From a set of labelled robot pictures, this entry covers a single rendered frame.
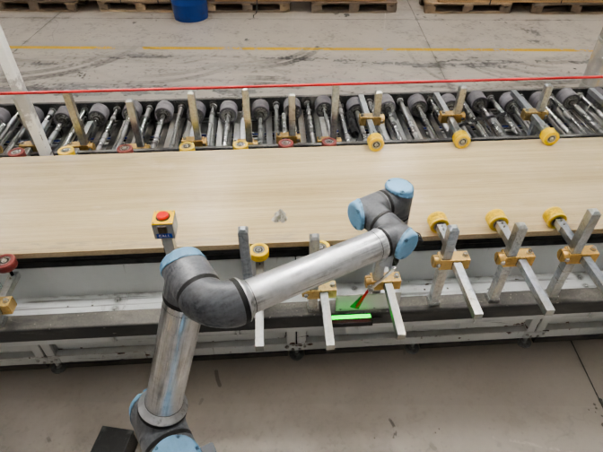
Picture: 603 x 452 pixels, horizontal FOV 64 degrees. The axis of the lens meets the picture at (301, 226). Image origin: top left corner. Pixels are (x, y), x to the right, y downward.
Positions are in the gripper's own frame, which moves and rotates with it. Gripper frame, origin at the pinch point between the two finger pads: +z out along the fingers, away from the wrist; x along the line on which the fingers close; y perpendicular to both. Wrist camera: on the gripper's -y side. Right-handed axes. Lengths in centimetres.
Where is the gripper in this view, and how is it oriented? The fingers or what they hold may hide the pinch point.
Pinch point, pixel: (391, 266)
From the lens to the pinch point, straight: 175.7
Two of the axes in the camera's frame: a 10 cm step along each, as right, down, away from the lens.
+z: 0.0, 7.5, 6.7
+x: 0.6, 6.6, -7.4
